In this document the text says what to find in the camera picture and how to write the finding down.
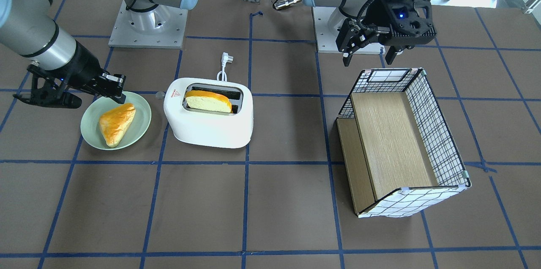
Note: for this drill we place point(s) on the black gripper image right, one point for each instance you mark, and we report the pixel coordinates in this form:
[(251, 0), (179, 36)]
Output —
[(381, 12)]

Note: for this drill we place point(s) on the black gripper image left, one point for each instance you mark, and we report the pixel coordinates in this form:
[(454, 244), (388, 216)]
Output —
[(83, 69)]

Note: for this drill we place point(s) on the white toaster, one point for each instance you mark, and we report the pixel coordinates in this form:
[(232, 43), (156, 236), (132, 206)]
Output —
[(209, 128)]

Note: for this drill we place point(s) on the bread slice in toaster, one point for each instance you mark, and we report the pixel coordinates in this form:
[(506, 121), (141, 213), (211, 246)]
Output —
[(209, 101)]

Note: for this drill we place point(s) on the triangular golden pastry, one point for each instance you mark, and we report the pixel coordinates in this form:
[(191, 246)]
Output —
[(115, 123)]

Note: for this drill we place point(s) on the light green plate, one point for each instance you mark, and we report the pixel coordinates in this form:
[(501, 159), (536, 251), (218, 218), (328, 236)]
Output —
[(90, 128)]

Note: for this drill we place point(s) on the silver metal cylinder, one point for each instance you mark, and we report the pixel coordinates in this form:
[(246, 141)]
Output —
[(280, 5)]

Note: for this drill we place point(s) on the wooden board in box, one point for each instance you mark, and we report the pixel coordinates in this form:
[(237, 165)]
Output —
[(386, 159)]

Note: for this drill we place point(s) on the checkered fabric storage box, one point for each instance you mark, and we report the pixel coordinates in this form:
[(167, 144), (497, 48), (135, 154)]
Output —
[(442, 151)]

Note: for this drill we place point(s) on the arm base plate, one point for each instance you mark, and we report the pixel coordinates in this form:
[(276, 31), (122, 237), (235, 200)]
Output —
[(327, 21), (161, 28)]

